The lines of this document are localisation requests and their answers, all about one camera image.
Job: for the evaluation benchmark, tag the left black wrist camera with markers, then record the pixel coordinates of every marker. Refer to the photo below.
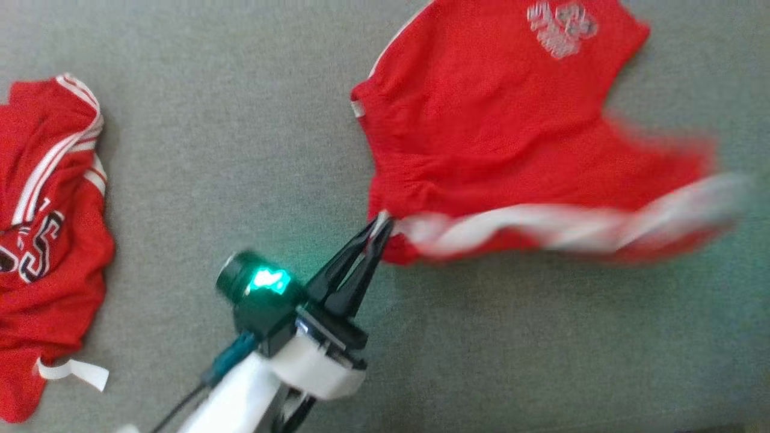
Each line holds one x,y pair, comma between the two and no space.
258,300

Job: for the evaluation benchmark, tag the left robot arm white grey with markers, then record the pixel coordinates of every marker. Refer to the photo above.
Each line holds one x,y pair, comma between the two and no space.
228,400

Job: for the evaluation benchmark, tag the large grey sofa seat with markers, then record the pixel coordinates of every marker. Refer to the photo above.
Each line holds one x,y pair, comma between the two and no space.
240,150

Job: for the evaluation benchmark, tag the red shorts with white stripe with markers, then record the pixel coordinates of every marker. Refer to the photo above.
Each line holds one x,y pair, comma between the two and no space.
481,120

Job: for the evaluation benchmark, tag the red jersey number 23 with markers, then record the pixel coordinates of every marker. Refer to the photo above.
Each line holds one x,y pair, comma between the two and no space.
60,288

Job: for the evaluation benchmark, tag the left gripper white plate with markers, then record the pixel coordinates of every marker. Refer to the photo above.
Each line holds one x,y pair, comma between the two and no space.
319,367

